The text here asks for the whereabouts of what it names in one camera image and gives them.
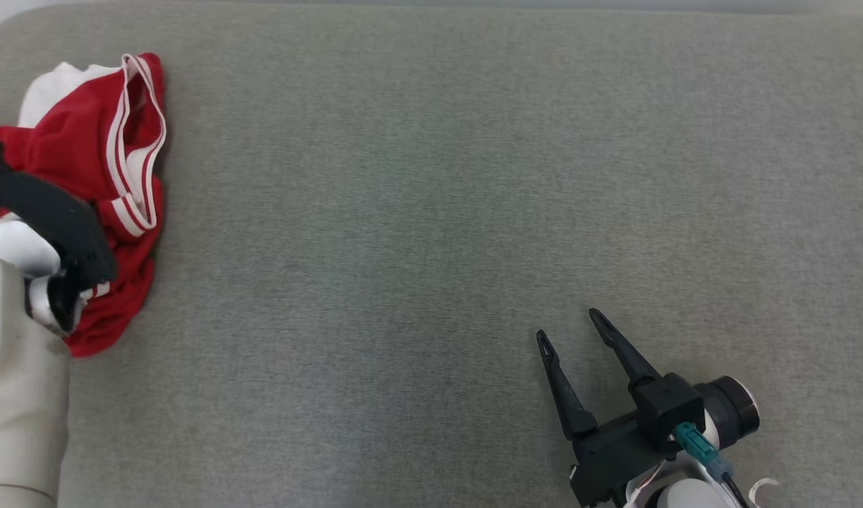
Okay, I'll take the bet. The red white basketball jersey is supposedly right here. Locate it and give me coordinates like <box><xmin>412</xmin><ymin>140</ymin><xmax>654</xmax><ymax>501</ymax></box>
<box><xmin>0</xmin><ymin>53</ymin><xmax>168</xmax><ymax>283</ymax></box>

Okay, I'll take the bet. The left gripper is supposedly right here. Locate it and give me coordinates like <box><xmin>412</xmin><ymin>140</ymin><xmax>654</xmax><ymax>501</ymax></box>
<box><xmin>0</xmin><ymin>134</ymin><xmax>119</xmax><ymax>334</ymax></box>

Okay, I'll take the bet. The thin black cable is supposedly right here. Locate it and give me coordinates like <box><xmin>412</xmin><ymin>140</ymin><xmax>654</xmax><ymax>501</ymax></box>
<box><xmin>720</xmin><ymin>474</ymin><xmax>751</xmax><ymax>508</ymax></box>

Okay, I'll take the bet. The red white wire bundle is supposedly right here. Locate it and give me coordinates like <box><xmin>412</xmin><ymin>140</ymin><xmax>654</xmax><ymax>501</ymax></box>
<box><xmin>623</xmin><ymin>460</ymin><xmax>669</xmax><ymax>508</ymax></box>

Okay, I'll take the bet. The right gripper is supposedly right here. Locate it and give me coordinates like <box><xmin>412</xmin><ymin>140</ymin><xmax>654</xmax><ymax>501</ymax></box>
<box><xmin>536</xmin><ymin>308</ymin><xmax>676</xmax><ymax>508</ymax></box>

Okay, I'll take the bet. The white cable label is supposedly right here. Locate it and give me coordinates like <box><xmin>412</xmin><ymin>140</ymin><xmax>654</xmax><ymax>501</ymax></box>
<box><xmin>749</xmin><ymin>478</ymin><xmax>782</xmax><ymax>506</ymax></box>

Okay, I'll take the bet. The teal cable connector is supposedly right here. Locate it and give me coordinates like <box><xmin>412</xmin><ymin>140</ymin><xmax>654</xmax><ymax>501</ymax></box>
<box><xmin>675</xmin><ymin>422</ymin><xmax>735</xmax><ymax>480</ymax></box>

